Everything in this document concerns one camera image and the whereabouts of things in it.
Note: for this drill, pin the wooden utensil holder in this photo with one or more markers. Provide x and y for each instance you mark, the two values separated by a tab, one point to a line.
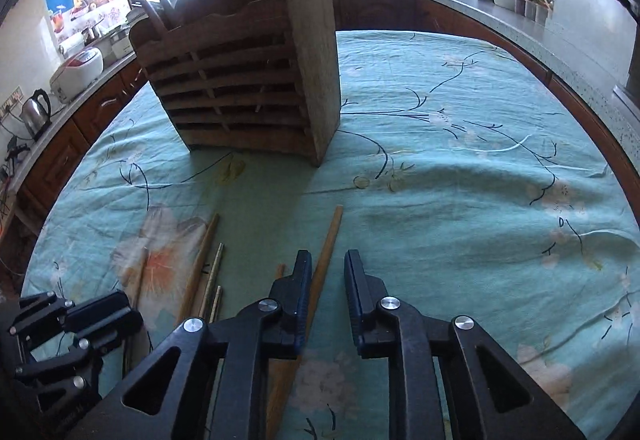
260	69

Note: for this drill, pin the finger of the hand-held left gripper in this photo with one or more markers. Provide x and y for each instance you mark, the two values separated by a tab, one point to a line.
107	315
40	307

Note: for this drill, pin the teal floral tablecloth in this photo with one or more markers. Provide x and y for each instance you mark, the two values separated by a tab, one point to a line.
450	169

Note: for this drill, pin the wall power sockets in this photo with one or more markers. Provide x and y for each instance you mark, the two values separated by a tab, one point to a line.
10	103

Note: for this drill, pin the white seasoning containers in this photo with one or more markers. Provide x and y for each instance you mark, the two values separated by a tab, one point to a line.
525	7

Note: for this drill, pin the white pink rice cooker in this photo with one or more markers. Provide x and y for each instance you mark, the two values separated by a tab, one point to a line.
77	72

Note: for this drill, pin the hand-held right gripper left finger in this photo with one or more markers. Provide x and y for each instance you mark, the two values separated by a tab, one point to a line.
295	290

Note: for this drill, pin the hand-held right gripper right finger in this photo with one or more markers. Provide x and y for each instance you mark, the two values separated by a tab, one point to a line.
355	290

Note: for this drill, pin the steel electric kettle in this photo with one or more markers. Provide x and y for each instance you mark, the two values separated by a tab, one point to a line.
36	112

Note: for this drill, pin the white steamer pot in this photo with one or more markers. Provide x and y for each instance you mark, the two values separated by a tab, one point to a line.
120	39

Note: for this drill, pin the grey kitchen countertop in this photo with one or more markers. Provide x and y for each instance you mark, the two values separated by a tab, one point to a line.
525	39

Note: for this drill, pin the paper towel roll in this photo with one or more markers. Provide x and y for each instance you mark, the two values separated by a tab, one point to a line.
71	47

